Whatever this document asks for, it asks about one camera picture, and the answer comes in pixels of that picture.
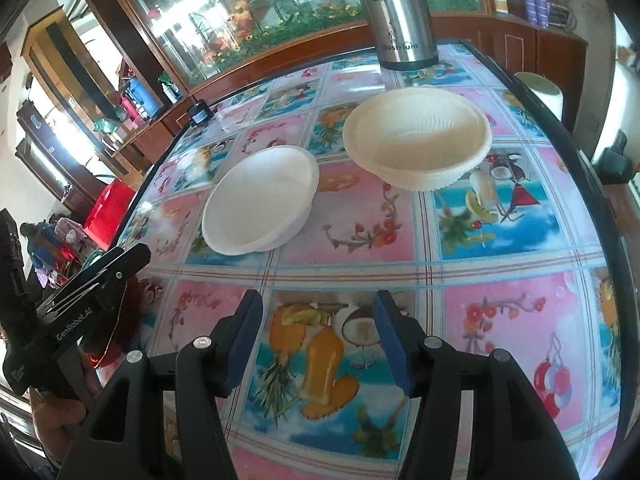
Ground red glass plate with sticker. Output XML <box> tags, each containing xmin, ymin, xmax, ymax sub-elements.
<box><xmin>80</xmin><ymin>276</ymin><xmax>142</xmax><ymax>370</ymax></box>

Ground cream plastic bowl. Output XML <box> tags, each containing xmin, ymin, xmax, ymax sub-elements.
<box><xmin>343</xmin><ymin>87</ymin><xmax>492</xmax><ymax>191</ymax></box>

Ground operator left hand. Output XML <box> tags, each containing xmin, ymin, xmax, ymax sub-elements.
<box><xmin>28</xmin><ymin>353</ymin><xmax>104</xmax><ymax>463</ymax></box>

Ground seated person in blue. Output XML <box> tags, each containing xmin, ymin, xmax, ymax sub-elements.
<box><xmin>20</xmin><ymin>222</ymin><xmax>66</xmax><ymax>285</ymax></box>

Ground red gift bag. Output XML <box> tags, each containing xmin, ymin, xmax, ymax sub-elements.
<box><xmin>84</xmin><ymin>180</ymin><xmax>134</xmax><ymax>250</ymax></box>

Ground pink thermos jug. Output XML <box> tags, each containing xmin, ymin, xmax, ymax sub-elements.
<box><xmin>120</xmin><ymin>96</ymin><xmax>141</xmax><ymax>122</ymax></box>

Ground blue thermos jug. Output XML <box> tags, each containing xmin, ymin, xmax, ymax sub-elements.
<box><xmin>126</xmin><ymin>77</ymin><xmax>162</xmax><ymax>119</ymax></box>

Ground wooden cabinet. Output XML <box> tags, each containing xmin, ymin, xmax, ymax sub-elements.
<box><xmin>109</xmin><ymin>12</ymin><xmax>589</xmax><ymax>176</ymax></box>

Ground stainless steel thermos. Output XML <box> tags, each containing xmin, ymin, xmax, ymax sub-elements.
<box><xmin>360</xmin><ymin>0</ymin><xmax>439</xmax><ymax>72</ymax></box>

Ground purple spray cans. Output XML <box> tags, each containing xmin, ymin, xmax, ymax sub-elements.
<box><xmin>524</xmin><ymin>0</ymin><xmax>549</xmax><ymax>28</ymax></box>

